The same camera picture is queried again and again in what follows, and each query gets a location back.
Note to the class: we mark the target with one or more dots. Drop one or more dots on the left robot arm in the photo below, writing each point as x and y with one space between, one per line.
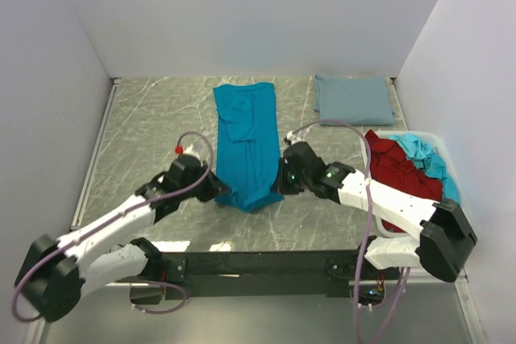
57 273

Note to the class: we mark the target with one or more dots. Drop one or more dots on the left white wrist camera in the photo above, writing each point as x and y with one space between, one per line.
193 150

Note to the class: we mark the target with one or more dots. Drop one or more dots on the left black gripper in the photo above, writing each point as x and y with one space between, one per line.
214 188

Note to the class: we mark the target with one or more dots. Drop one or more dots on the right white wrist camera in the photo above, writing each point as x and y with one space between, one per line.
293 137

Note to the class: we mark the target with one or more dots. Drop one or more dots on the teal blue t-shirt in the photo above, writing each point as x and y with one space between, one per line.
248 149

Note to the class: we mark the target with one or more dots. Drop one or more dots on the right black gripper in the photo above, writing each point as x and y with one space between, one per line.
284 187

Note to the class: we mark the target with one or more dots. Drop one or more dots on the white plastic laundry basket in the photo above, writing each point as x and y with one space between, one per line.
385 133

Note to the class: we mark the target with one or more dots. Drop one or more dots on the light blue t-shirt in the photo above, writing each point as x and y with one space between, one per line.
422 149

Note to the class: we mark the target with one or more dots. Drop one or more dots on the red t-shirt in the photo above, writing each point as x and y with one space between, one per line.
390 166

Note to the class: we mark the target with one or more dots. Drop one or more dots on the folded grey-blue t-shirt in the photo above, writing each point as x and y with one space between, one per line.
359 101

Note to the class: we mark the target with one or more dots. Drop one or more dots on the black mounting beam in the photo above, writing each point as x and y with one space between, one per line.
256 273

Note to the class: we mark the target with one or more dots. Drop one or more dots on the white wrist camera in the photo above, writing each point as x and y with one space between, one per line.
193 150
293 137

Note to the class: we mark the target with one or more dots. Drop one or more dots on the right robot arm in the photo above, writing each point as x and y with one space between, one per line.
438 236

